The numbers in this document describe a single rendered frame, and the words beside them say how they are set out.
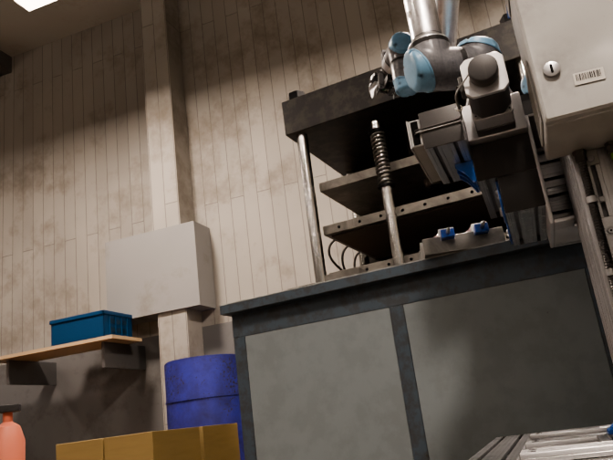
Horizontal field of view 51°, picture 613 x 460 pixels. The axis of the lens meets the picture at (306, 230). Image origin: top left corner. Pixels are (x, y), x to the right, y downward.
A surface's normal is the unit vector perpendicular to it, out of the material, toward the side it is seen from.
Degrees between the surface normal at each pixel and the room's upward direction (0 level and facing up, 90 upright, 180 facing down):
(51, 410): 90
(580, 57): 89
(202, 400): 90
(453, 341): 90
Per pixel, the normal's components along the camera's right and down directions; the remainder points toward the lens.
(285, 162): -0.35, -0.23
